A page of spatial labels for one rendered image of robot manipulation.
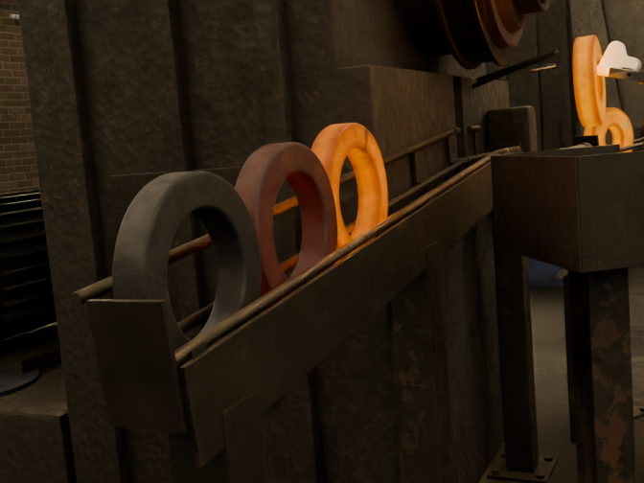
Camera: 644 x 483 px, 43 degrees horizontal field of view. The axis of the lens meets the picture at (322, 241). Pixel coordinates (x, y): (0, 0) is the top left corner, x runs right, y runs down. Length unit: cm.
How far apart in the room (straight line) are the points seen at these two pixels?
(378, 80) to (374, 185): 27
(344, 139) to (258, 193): 23
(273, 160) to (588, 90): 74
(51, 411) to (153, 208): 121
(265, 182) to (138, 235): 20
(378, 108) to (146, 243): 72
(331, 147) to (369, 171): 12
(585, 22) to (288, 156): 373
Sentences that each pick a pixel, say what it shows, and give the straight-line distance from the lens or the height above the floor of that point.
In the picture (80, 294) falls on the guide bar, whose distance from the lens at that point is 69.
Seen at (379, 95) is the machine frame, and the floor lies 82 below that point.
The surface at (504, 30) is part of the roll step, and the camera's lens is 168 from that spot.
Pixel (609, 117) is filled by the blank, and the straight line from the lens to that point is 217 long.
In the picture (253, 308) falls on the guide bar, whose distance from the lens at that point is 75.
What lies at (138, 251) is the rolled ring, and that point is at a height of 69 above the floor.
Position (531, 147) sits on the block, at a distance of 192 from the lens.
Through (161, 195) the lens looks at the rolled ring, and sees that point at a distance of 68.
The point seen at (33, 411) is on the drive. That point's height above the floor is 25.
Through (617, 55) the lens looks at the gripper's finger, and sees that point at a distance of 150.
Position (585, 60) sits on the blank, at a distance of 145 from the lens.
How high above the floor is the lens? 76
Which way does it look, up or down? 7 degrees down
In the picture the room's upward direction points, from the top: 5 degrees counter-clockwise
